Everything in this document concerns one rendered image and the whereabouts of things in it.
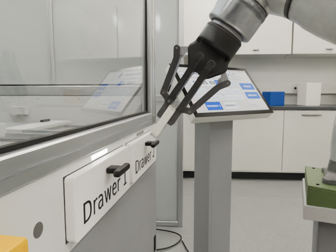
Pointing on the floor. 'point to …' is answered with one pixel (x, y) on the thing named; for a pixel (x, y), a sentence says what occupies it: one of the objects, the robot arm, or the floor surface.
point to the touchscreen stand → (212, 186)
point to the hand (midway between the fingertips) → (163, 121)
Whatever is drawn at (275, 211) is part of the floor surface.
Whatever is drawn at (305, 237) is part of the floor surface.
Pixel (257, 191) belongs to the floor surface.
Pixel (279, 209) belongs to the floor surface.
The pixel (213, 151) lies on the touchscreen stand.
